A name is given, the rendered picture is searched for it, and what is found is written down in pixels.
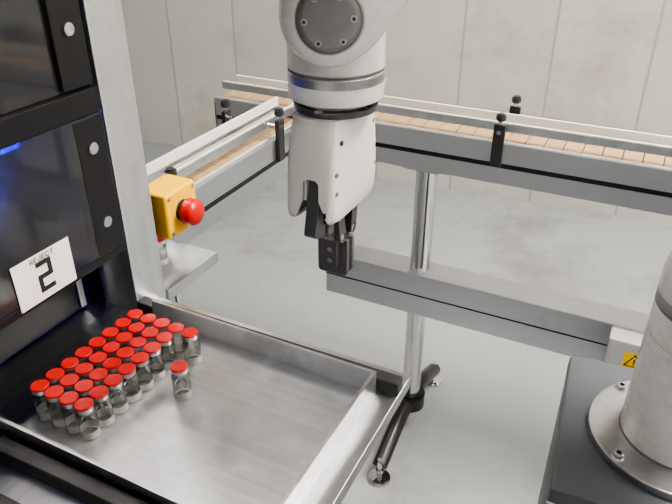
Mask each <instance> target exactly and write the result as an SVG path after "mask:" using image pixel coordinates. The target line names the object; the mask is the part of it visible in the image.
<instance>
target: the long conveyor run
mask: <svg viewBox="0 0 672 504"><path fill-rule="evenodd" d="M236 80H237V82H232V81H225V80H224V81H223V82H222V88H224V89H230V90H233V91H231V92H229V93H227V94H224V95H222V96H216V97H214V108H215V118H216V127H218V126H220V125H222V114H221V112H222V111H224V108H223V107H221V103H220V101H222V99H228V100H230V106H229V107H228V109H230V110H231V116H234V117H237V116H239V115H241V114H243V113H245V112H247V111H249V110H251V109H253V108H254V107H256V106H258V105H260V104H262V103H264V102H266V101H268V100H270V99H272V98H274V97H278V105H277V106H275V107H274V108H272V109H273V111H274V109H275V108H278V107H280V108H282V109H283V108H285V107H287V106H289V105H290V104H292V103H294V101H293V100H292V99H290V98H289V96H288V82H286V81H279V80H272V79H265V78H258V77H251V76H244V75H236ZM521 100H522V97H521V96H520V95H514V96H512V102H513V103H514V106H512V105H511V106H510V109H509V113H504V112H497V111H490V110H483V109H475V108H468V107H461V106H454V105H447V104H440V103H433V102H426V101H419V100H412V99H405V98H398V97H391V96H383V97H382V99H381V100H379V101H378V109H377V111H375V112H374V117H375V142H376V160H375V161H376V162H381V163H387V164H392V165H397V166H403V167H408V168H414V169H419V170H425V171H430V172H435V173H441V174H446V175H452V176H457V177H463V178H468V179H473V180H479V181H484V182H490V183H495V184H501V185H506V186H511V187H517V188H522V189H528V190H533V191H539V192H544V193H549V194H555V195H560V196H566V197H571V198H577V199H582V200H587V201H593V202H598V203H604V204H609V205H615V206H620V207H625V208H631V209H636V210H642V211H647V212H653V213H658V214H663V215H669V216H672V136H665V135H658V134H651V133H644V132H637V131H630V130H623V129H616V128H609V127H602V126H595V125H588V124H581V123H574V122H567V121H560V120H553V119H546V118H539V117H532V116H525V115H520V113H521V107H519V106H518V104H519V103H521Z"/></svg>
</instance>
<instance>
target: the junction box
mask: <svg viewBox="0 0 672 504"><path fill-rule="evenodd" d="M643 335H644V334H640V333H636V332H632V331H628V330H624V329H620V328H616V327H612V328H611V332H610V336H609V340H608V343H607V347H606V351H605V355H604V359H603V362H606V363H611V364H615V365H620V366H624V367H629V368H633V369H634V367H635V363H636V360H637V356H638V353H639V349H640V346H641V342H642V338H643Z"/></svg>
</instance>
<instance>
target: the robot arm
mask: <svg viewBox="0 0 672 504"><path fill-rule="evenodd" d="M408 2H409V0H279V12H278V15H279V23H280V28H281V31H282V34H283V36H284V38H285V40H286V43H287V73H288V96H289V98H290V99H292V100H293V101H294V109H295V111H296V112H295V113H294V114H293V119H292V125H291V132H290V141H289V154H288V211H289V214H290V216H293V217H296V216H299V215H300V214H302V213H303V212H304V211H305V210H306V218H305V229H304V236H305V237H309V238H313V239H318V266H319V268H320V269H321V270H324V271H328V272H332V273H336V274H339V275H343V276H345V275H347V273H348V272H349V271H350V270H351V269H352V268H353V266H354V234H350V232H351V233H353V232H354V231H355V228H356V220H357V208H358V203H359V202H360V201H362V200H363V199H364V198H365V197H366V196H367V194H368V193H369V192H370V191H371V189H372V187H373V184H374V177H375V160H376V142H375V117H374V112H375V111H377V109H378V101H379V100H381V99H382V97H383V96H384V85H385V84H386V77H385V75H384V74H385V48H386V31H387V29H388V28H389V27H390V25H391V24H392V23H393V21H394V20H395V19H396V18H397V16H398V15H399V14H400V12H401V11H402V10H403V8H404V7H405V6H406V4H407V3H408ZM587 428H588V432H589V435H590V439H591V440H592V442H593V444H594V446H595V448H596V450H597V451H598V453H599V454H600V455H601V457H602V458H603V459H604V460H605V461H606V462H607V463H608V464H609V465H610V466H611V467H612V468H613V469H614V470H615V471H616V472H618V473H619V474H620V475H621V476H623V477H624V478H625V479H627V480H628V481H630V482H631V483H633V484H635V485H636V486H638V487H639V488H641V489H643V490H645V491H647V492H649V493H651V494H654V495H656V496H658V497H660V498H663V499H666V500H669V501H672V250H671V252H670V253H669V255H668V257H667V259H666V261H665V264H664V266H663V269H662V272H661V276H660V279H659V282H658V286H657V289H656V293H655V297H654V300H653V304H652V307H651V311H650V314H649V318H648V321H647V324H646V328H645V331H644V335H643V338H642V342H641V346H640V349H639V353H638V356H637V360H636V363H635V367H634V370H633V374H632V377H631V381H625V382H618V383H617V384H614V385H611V386H609V387H607V388H605V389H604V390H602V391H601V392H600V393H599V394H598V395H597V396H596V397H595V398H594V400H593V401H592V403H591V405H590V409H589V413H588V417H587Z"/></svg>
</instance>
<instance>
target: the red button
mask: <svg viewBox="0 0 672 504"><path fill-rule="evenodd" d="M204 211H205V210H204V205H203V203H202V202H201V201H200V200H198V199H194V198H187V199H185V200H184V201H183V203H182V205H181V207H180V211H179V216H180V220H181V222H182V223H183V224H187V225H190V226H195V225H197V224H199V223H200V222H201V221H202V219H203V216H204Z"/></svg>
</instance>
